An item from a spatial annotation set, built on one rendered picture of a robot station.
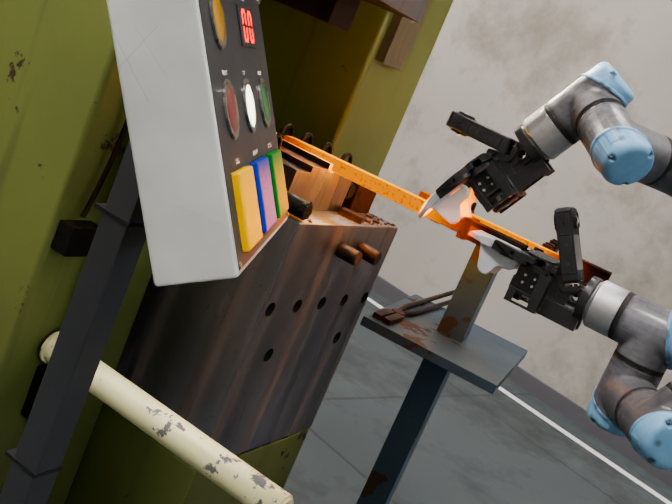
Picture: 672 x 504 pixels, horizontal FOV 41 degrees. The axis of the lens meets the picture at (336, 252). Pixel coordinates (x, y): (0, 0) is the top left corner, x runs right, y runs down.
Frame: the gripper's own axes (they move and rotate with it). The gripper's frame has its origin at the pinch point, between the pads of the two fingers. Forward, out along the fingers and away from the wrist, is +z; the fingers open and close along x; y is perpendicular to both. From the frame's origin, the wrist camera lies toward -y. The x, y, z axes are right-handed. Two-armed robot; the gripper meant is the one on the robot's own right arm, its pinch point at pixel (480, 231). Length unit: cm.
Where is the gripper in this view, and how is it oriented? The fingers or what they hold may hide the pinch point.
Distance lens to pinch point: 142.9
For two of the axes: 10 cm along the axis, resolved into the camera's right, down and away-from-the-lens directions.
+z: -8.0, -4.3, 4.1
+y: -3.7, 9.0, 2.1
